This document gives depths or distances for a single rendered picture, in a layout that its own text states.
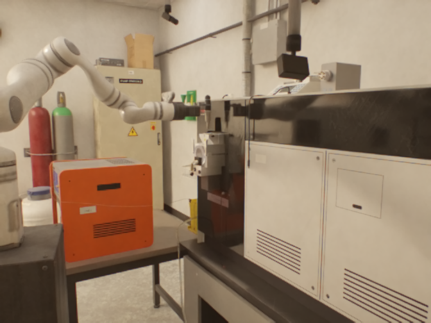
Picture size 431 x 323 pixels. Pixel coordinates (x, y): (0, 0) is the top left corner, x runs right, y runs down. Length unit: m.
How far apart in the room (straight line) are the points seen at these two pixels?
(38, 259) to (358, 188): 0.77
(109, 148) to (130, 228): 2.77
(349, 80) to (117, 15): 3.98
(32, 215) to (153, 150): 1.92
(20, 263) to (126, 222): 1.06
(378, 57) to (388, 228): 1.55
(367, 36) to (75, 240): 1.99
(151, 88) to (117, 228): 3.09
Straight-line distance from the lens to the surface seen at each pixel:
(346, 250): 1.08
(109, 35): 4.98
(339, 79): 1.42
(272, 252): 1.32
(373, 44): 2.42
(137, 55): 4.67
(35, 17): 4.86
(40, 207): 3.32
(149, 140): 4.64
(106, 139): 4.48
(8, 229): 0.85
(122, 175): 1.74
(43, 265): 0.78
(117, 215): 1.77
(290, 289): 1.34
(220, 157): 1.50
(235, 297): 1.46
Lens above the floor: 1.38
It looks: 8 degrees down
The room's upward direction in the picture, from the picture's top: straight up
